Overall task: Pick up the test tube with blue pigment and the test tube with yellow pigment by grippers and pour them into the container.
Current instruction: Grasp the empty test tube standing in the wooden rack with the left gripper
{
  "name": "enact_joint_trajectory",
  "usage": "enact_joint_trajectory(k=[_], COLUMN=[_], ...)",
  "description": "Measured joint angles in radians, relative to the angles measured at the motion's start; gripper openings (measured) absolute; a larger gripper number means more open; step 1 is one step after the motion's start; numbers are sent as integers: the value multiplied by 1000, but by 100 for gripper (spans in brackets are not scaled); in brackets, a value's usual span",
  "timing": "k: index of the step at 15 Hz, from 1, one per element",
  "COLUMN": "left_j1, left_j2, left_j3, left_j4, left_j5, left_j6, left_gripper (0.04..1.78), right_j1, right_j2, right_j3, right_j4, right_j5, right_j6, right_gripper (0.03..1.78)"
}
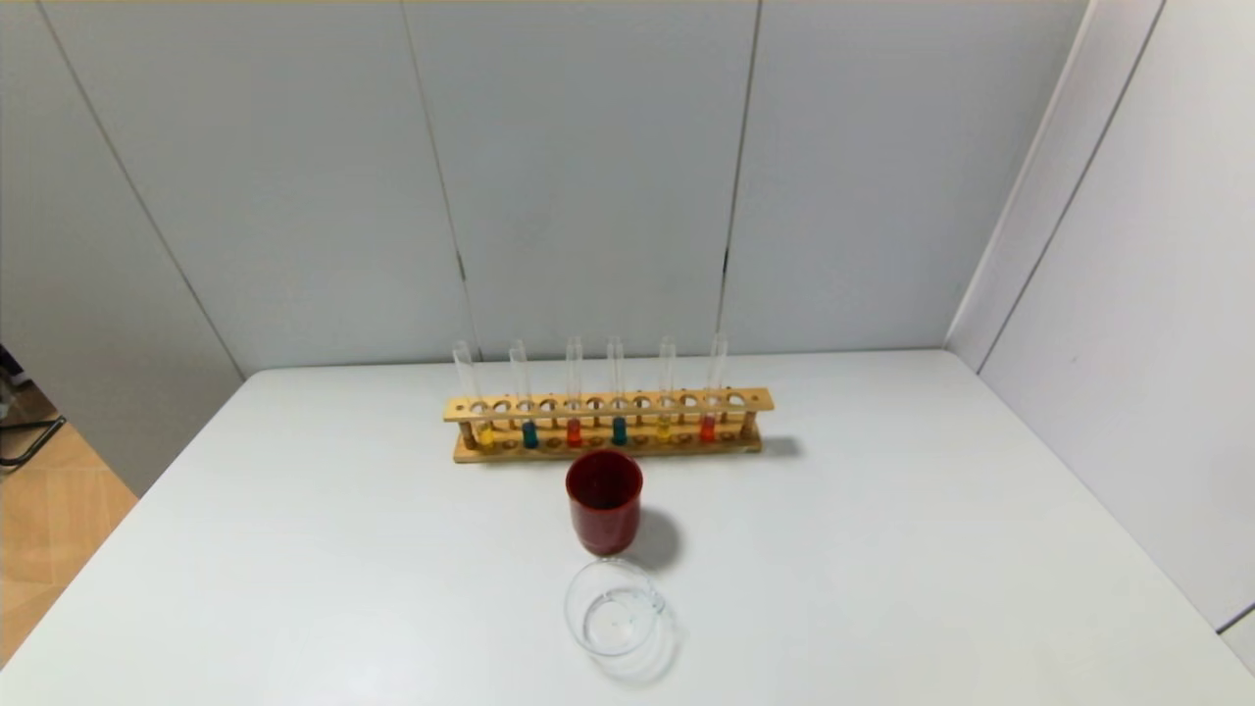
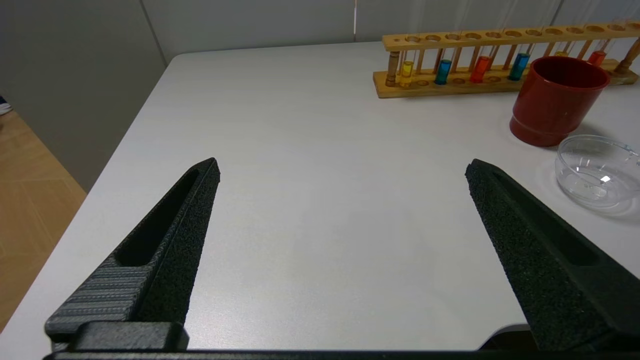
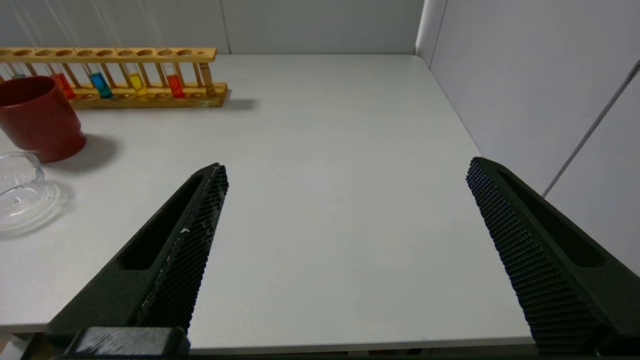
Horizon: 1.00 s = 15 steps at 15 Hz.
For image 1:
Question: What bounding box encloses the wooden test tube rack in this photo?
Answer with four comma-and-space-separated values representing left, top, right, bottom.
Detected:
443, 387, 776, 464

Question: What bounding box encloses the dark red plastic cup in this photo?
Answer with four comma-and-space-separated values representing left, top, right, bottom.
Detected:
565, 449, 645, 558

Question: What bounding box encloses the clear glass beaker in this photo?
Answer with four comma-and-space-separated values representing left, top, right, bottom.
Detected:
564, 557, 679, 684

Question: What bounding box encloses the yellow pigment glass test tube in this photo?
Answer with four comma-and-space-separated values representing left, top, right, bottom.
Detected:
453, 340, 496, 450
656, 336, 678, 442

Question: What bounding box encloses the red pigment glass test tube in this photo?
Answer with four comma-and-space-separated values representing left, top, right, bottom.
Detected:
565, 336, 584, 449
699, 333, 729, 443

